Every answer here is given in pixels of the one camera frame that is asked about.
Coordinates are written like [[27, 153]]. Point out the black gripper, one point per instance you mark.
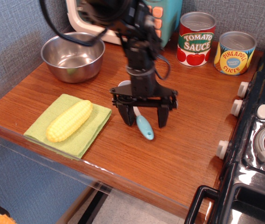
[[144, 91]]

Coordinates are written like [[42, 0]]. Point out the white spoon with blue handle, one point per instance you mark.
[[143, 124]]

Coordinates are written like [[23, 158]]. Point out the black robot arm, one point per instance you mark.
[[134, 25]]

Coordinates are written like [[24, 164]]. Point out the yellow toy corn cob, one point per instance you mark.
[[69, 121]]

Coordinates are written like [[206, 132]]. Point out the white stove knob bottom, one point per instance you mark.
[[222, 149]]

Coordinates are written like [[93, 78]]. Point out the white stove knob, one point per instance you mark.
[[236, 107], [222, 149], [243, 87]]

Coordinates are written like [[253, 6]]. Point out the stainless steel bowl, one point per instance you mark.
[[70, 62]]

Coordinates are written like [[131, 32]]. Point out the white stove knob middle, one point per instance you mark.
[[236, 107]]

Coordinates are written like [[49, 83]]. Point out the tomato sauce can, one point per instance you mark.
[[196, 35]]

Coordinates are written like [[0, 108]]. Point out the teal toy microwave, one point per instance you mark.
[[167, 15]]

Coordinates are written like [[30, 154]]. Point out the white stove knob top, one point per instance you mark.
[[243, 87]]

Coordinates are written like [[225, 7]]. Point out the pineapple slices can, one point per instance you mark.
[[234, 52]]

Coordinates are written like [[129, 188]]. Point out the black toy stove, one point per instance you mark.
[[240, 198]]

